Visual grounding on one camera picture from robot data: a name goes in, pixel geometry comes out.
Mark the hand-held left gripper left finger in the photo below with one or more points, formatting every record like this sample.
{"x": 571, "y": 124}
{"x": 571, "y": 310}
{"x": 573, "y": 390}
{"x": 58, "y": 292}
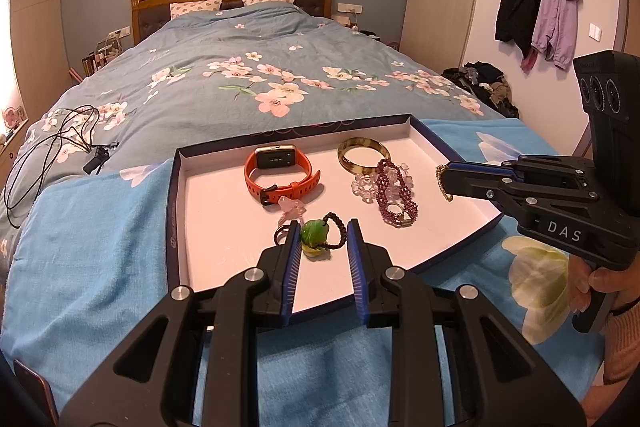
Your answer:
{"x": 292, "y": 272}

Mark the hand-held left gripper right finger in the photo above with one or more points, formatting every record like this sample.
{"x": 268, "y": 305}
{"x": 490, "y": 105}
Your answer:
{"x": 357, "y": 272}

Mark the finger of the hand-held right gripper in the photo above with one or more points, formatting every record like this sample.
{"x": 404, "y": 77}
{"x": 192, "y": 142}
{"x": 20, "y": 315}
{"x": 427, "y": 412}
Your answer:
{"x": 545, "y": 168}
{"x": 475, "y": 187}

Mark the pink butterfly charm keyring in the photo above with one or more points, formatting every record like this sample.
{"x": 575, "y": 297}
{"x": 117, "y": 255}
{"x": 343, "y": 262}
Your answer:
{"x": 292, "y": 205}

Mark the shallow white box tray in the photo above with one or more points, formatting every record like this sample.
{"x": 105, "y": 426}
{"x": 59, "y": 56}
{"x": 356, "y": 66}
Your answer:
{"x": 215, "y": 217}

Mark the person's right forearm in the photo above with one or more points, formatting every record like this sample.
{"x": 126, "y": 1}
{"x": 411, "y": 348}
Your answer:
{"x": 622, "y": 347}

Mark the person's right hand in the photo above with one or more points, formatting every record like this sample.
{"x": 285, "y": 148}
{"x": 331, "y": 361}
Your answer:
{"x": 577, "y": 292}

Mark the pile of clothes on floor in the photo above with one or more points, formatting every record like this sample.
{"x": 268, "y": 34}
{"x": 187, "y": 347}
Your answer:
{"x": 485, "y": 87}

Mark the tortoiseshell bangle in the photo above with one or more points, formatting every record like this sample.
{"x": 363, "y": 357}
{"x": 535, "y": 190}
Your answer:
{"x": 342, "y": 157}

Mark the orange smartwatch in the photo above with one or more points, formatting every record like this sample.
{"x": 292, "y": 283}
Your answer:
{"x": 275, "y": 157}

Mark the black wrist band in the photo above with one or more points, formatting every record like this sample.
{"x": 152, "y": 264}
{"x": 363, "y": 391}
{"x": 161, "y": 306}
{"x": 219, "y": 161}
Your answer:
{"x": 625, "y": 305}

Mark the purple jacket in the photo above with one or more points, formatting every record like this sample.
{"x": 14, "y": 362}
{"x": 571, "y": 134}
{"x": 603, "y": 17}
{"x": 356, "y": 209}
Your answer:
{"x": 557, "y": 17}

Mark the black coat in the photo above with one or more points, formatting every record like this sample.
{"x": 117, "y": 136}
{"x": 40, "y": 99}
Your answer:
{"x": 517, "y": 7}

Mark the blue floral duvet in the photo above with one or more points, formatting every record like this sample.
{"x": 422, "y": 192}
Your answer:
{"x": 200, "y": 107}

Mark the light blue flower towel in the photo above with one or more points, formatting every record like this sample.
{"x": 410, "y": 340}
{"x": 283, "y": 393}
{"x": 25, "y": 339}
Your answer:
{"x": 100, "y": 232}

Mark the dark smartphone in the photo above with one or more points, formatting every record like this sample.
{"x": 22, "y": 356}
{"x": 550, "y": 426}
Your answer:
{"x": 35, "y": 389}

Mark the cosmetics on bedside table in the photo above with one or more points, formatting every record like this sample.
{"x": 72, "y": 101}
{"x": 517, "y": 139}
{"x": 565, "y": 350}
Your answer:
{"x": 97, "y": 57}

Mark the white light switch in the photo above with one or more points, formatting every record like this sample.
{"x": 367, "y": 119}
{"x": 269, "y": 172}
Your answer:
{"x": 595, "y": 32}

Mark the white wall socket strip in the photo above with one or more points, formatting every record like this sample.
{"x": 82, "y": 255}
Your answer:
{"x": 350, "y": 8}
{"x": 119, "y": 32}

